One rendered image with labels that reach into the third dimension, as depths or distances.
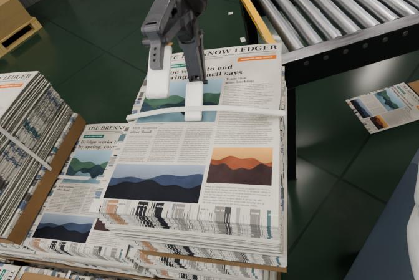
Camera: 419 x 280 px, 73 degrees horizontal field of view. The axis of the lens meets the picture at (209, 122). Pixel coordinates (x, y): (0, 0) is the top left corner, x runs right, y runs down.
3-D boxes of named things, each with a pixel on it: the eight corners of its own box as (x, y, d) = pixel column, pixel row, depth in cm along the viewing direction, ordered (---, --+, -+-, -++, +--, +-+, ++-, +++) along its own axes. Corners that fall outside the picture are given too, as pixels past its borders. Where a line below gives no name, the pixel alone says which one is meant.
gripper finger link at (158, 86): (172, 47, 37) (170, 44, 37) (169, 98, 36) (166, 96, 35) (151, 49, 38) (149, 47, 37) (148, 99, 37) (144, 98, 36)
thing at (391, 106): (370, 135, 158) (370, 133, 157) (345, 100, 177) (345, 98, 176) (436, 115, 155) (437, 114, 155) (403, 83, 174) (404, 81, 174)
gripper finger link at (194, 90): (186, 82, 50) (187, 83, 51) (184, 120, 49) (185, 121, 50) (202, 80, 49) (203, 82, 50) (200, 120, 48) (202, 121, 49)
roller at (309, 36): (324, 40, 93) (329, 50, 96) (276, -16, 124) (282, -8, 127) (310, 50, 95) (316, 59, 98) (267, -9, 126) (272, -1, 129)
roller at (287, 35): (303, 63, 98) (291, 60, 96) (262, 3, 130) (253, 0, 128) (311, 51, 95) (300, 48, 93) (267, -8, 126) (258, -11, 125)
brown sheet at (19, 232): (20, 246, 67) (6, 240, 64) (-64, 235, 75) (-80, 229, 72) (87, 121, 90) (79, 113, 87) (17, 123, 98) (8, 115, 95)
